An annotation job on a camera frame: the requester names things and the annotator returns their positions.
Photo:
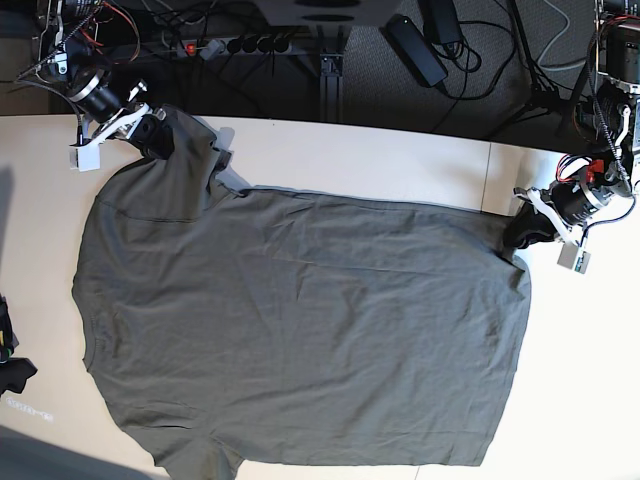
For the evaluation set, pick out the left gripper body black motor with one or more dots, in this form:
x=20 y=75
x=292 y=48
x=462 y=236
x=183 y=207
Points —
x=573 y=203

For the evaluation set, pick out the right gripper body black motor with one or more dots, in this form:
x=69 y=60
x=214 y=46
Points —
x=107 y=110

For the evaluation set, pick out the grey-green T-shirt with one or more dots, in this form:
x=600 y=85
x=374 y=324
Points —
x=295 y=328

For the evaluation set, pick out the robot arm with left gripper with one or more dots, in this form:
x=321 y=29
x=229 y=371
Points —
x=609 y=117

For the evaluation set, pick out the robot arm with right gripper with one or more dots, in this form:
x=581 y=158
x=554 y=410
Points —
x=67 y=45

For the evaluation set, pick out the grey power strip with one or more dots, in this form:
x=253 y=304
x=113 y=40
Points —
x=207 y=48

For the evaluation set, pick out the black tripod stand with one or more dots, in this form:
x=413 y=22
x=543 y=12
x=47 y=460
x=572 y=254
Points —
x=544 y=93

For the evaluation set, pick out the black power adapter brick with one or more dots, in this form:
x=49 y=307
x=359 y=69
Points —
x=416 y=54

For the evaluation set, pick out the black clothes pile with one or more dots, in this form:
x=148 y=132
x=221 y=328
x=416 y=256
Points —
x=15 y=371

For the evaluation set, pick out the white label sticker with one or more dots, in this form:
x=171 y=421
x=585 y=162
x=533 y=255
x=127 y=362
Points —
x=29 y=410

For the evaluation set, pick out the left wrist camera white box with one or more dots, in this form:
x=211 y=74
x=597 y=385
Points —
x=574 y=257

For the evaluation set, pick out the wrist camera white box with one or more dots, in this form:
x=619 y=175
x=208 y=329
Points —
x=84 y=158
x=574 y=257

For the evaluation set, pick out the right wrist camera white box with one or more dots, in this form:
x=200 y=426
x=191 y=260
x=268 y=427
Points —
x=84 y=158

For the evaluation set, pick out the aluminium frame post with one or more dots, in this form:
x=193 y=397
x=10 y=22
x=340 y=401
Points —
x=331 y=41

